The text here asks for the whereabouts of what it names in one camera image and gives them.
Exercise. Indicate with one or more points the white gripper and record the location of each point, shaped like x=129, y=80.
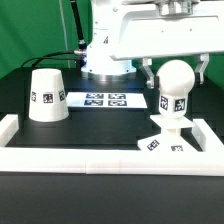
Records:
x=140, y=31

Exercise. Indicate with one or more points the white lamp bulb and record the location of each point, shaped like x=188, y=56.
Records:
x=176, y=80

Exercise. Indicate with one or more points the white lamp base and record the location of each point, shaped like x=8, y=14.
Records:
x=169, y=139

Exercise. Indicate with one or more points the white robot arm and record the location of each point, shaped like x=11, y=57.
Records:
x=100, y=65

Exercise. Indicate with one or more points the white lamp shade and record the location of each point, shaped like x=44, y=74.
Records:
x=47, y=96

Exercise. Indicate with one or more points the white marker sheet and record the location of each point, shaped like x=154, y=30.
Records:
x=106, y=100

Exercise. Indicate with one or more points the white foam border wall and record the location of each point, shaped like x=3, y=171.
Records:
x=208, y=162

